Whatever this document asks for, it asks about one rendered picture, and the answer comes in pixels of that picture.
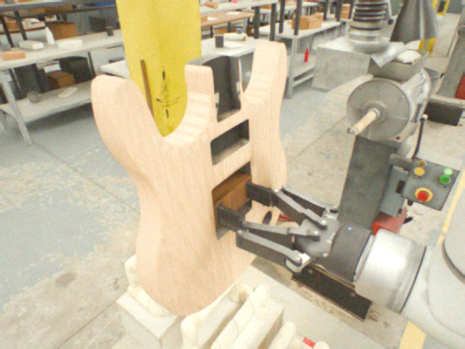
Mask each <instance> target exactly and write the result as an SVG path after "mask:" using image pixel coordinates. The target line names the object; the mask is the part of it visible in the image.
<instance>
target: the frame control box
mask: <svg viewBox="0 0 465 349"><path fill-rule="evenodd" d="M420 160H424V161H426V162H427V165H426V166H424V167H420V166H419V161H420ZM463 163H464V161H463V160H458V159H455V158H453V157H450V156H446V155H442V154H439V153H436V152H432V151H431V150H426V149H422V148H420V149H419V150H418V153H417V154H416V155H415V157H414V160H413V162H412V164H411V167H410V169H409V170H406V169H403V168H402V170H403V171H405V172H407V171H408V177H407V179H406V181H405V184H404V187H403V190H402V192H401V194H400V197H402V198H405V199H407V205H408V206H411V205H413V204H414V203H417V204H420V205H425V206H428V207H429V208H431V209H435V210H437V211H442V210H443V206H444V204H445V202H446V200H447V198H448V196H449V194H450V192H451V190H452V189H453V186H454V185H455V181H456V179H457V177H458V176H459V174H460V171H461V169H462V167H463ZM417 168H421V169H422V170H423V174H421V175H417V174H416V173H415V170H416V169H417ZM446 168H450V169H452V170H453V174H451V175H445V174H444V172H443V170H444V169H446ZM444 175H445V176H447V177H448V178H449V181H448V182H447V183H443V182H441V180H440V178H441V177H442V176H444ZM421 191H423V192H425V193H427V194H428V200H427V201H424V202H422V201H419V199H418V197H417V195H418V193H419V192H421Z"/></svg>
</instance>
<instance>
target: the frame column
mask: <svg viewBox="0 0 465 349"><path fill-rule="evenodd" d="M354 142H355V143H354V147H353V150H352V154H351V157H350V163H349V166H348V170H347V174H346V177H345V182H344V186H343V189H342V192H341V197H340V206H339V207H340V211H339V215H338V219H337V220H338V221H339V222H340V223H341V224H343V223H344V222H347V221H350V222H352V223H354V224H359V225H361V226H364V227H366V228H367V229H370V228H371V225H372V223H373V222H374V220H375V218H376V217H377V215H378V214H379V212H380V210H379V207H380V205H381V203H382V198H383V195H384V192H385V189H386V186H387V183H388V181H389V177H390V175H391V172H392V169H393V168H394V165H392V164H389V158H390V156H391V155H392V154H395V153H396V152H397V151H398V149H399V148H396V147H393V146H391V145H386V144H380V143H378V142H374V141H372V140H367V139H365V138H361V137H359V136H356V135H355V140H354Z"/></svg>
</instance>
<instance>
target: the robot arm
mask: <svg viewBox="0 0 465 349"><path fill-rule="evenodd" d="M246 191H247V198H249V199H252V200H254V201H255V202H258V203H259V204H263V205H265V206H267V207H268V208H269V207H270V206H272V207H276V208H278V209H279V210H280V211H282V212H283V213H284V214H286V215H287V216H288V217H290V218H291V220H293V221H294V222H295V223H296V224H298V225H299V228H293V227H290V228H288V229H283V228H278V227H273V226H270V225H265V224H257V223H253V222H249V221H246V215H245V214H241V213H239V212H236V211H234V210H232V209H229V208H227V207H225V206H223V205H221V204H218V205H217V206H216V211H217V218H218V222H219V223H220V224H221V225H222V227H224V228H226V229H230V230H232V231H233V232H236V246H237V247H238V248H241V249H243V250H246V251H248V252H250V253H253V254H254V255H257V256H258V257H261V258H264V259H266V260H268V261H270V262H274V263H277V264H279V265H281V266H283V267H284V268H286V269H287V270H288V272H290V273H291V274H292V275H296V276H298V275H300V274H301V270H302V269H303V268H304V267H305V266H306V265H307V264H308V263H312V264H319V265H321V266H322V267H323V268H324V269H325V270H326V271H327V272H328V273H330V274H332V275H334V276H335V277H337V278H339V279H341V280H343V281H345V282H347V283H348V284H351V283H353V282H354V281H356V282H357V283H356V285H355V291H356V292H357V293H358V294H359V295H360V296H364V297H366V298H368V299H369V300H371V301H373V302H375V303H377V304H379V305H380V306H382V307H386V308H388V309H389V310H390V311H391V312H396V313H398V314H399V315H400V316H401V317H405V318H407V319H408V320H410V321H411V322H412V323H413V324H414V325H415V326H416V327H417V328H419V329H421V330H422V331H423V332H424V333H425V334H427V335H428V336H430V337H431V338H433V339H434V340H435V341H438V342H441V343H442V344H443V345H445V346H447V347H449V348H451V349H465V187H464V189H463V191H462V193H461V194H460V196H459V198H458V201H457V203H456V204H455V208H454V211H453V214H452V217H451V220H450V225H449V228H448V231H447V232H446V235H445V236H444V238H443V240H442V242H441V243H440V244H439V245H438V246H437V247H436V248H431V247H429V246H427V245H426V246H425V245H424V244H421V243H420V242H418V241H414V240H412V239H410V238H406V237H404V236H403V235H401V236H400V235H398V234H396V233H393V232H390V231H389V230H386V229H380V230H379V232H378V233H377V234H376V236H373V230H371V229H367V228H366V227H364V226H361V225H359V224H354V223H352V222H350V221H347V222H344V223H343V224H341V223H340V222H339V221H338V220H337V219H338V215H339V211H340V207H339V206H337V205H333V204H326V203H324V202H322V201H320V200H318V199H315V198H313V197H311V196H310V195H308V194H305V193H302V192H300V191H297V190H295V189H293V188H292V187H289V186H287V185H283V186H282V187H281V189H274V190H272V189H269V188H267V187H264V186H262V185H259V184H254V183H253V182H250V181H247V182H246ZM288 193H289V194H290V196H288ZM247 230H249V231H247ZM292 236H294V243H293V242H292ZM293 251H294V252H293ZM299 253H301V254H299Z"/></svg>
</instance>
